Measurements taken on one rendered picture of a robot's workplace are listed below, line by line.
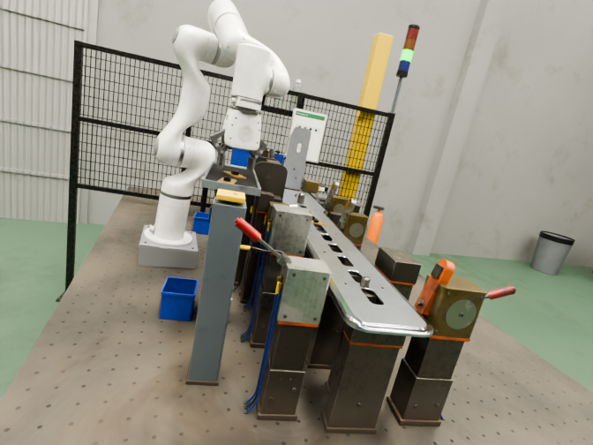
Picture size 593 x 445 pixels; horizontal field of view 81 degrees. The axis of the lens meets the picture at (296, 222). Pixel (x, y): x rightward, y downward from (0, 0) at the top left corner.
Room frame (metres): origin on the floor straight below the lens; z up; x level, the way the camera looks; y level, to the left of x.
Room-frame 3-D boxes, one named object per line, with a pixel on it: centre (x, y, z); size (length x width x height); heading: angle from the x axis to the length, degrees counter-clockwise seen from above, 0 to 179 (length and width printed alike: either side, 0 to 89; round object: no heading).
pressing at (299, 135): (2.00, 0.07, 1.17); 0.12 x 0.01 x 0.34; 103
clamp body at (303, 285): (0.67, -0.02, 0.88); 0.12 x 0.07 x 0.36; 103
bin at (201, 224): (1.80, 0.49, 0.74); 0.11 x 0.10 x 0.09; 13
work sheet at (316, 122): (2.30, 0.05, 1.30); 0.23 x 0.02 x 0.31; 103
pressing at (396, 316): (1.27, -0.08, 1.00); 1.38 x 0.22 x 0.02; 13
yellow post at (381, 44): (2.46, -0.30, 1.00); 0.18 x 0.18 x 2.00; 13
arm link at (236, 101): (0.99, 0.20, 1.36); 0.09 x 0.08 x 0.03; 128
